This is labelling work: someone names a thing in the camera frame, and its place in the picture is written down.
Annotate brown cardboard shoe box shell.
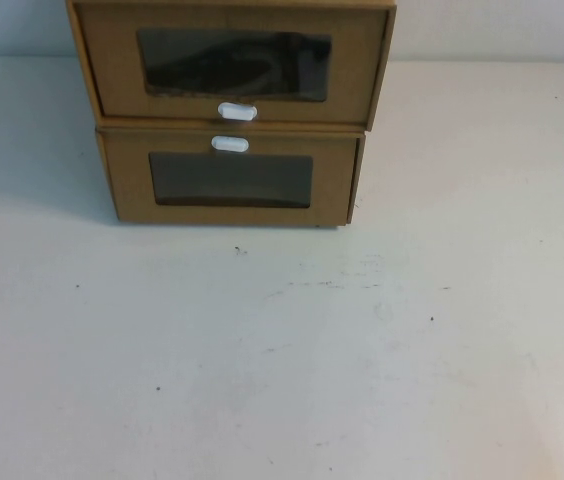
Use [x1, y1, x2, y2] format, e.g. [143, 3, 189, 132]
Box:
[65, 0, 398, 132]
[94, 122, 367, 232]

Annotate white plastic drawer handle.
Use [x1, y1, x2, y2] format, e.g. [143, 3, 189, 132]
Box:
[216, 101, 258, 122]
[210, 134, 251, 152]

